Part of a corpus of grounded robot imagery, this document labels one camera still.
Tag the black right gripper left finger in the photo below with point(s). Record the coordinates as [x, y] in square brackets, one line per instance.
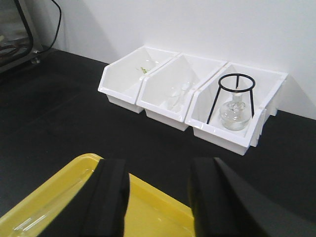
[99, 208]

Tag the white storage bin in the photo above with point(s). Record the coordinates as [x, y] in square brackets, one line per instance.
[120, 80]
[266, 99]
[160, 84]

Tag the clear glass flask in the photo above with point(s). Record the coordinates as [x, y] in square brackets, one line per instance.
[235, 114]

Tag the metal appliance with window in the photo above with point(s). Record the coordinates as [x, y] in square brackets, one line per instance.
[19, 41]

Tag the middle white storage bin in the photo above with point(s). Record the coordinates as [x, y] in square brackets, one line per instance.
[160, 84]

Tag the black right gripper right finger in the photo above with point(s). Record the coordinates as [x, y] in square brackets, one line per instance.
[224, 205]

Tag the right white storage bin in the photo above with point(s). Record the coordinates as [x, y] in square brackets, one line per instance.
[266, 99]

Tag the black wire tripod stand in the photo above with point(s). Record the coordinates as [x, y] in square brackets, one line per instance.
[234, 91]

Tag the left white storage bin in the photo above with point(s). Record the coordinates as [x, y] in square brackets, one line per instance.
[120, 80]

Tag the yellow plastic tray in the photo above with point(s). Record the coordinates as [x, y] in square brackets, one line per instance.
[150, 212]

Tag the clear glassware in middle bin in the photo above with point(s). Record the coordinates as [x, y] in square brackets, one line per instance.
[176, 99]

